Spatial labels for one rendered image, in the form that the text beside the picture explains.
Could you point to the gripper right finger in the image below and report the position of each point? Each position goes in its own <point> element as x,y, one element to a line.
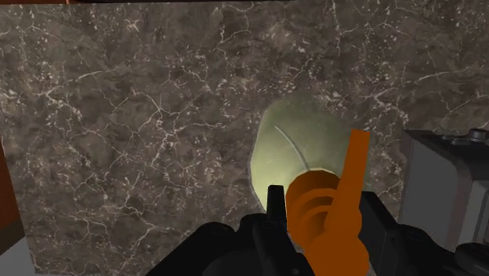
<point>397,252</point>

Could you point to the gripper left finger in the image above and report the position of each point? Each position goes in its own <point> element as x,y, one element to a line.
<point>263,244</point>

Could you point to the pale green orange spray bottle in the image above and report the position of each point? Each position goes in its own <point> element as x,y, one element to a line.
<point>336,237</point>

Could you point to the grey black box appliance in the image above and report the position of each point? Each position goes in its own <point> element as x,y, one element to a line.
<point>431,191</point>

